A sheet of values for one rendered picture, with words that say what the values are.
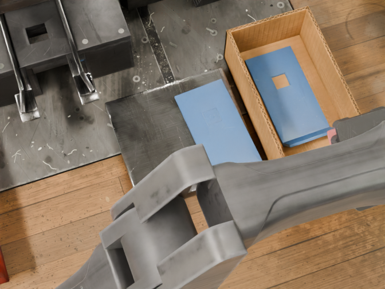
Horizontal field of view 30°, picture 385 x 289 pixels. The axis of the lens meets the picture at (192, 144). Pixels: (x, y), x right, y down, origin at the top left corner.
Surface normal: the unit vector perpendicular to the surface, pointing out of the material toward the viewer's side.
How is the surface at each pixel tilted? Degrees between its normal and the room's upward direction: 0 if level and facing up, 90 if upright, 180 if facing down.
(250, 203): 13
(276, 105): 0
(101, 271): 49
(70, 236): 0
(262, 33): 90
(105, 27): 0
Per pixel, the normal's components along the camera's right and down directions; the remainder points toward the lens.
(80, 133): 0.01, -0.39
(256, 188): 0.22, -0.45
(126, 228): -0.69, -0.02
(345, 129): 0.18, 0.15
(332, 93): -0.94, 0.30
